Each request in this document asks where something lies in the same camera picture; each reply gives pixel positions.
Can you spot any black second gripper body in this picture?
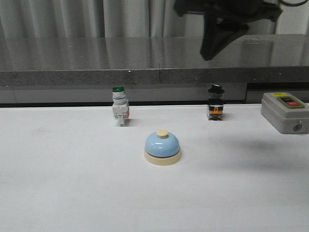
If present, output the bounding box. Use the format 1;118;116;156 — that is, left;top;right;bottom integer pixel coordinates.
173;0;282;23

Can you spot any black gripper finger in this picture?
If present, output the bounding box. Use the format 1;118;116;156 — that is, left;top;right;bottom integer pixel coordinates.
200;15;249;61

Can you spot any blue desk bell cream base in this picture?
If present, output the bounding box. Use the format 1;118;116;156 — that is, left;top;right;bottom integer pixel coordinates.
144;130;183;166

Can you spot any grey stone counter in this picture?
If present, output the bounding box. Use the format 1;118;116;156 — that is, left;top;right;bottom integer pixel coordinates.
0;34;309;105

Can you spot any grey push button control box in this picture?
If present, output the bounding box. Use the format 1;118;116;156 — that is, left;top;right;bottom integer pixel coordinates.
261;92;309;134

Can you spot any grey curtain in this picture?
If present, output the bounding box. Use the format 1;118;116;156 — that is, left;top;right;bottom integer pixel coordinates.
0;0;309;39

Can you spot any black cable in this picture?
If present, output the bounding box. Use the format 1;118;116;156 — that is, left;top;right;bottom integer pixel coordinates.
280;0;307;7

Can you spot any black selector switch orange body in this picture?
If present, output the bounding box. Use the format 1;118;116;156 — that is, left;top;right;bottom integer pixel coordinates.
207;84;225;120

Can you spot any green pushbutton switch white body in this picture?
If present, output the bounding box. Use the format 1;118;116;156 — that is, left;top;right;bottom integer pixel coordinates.
112;86;130;126

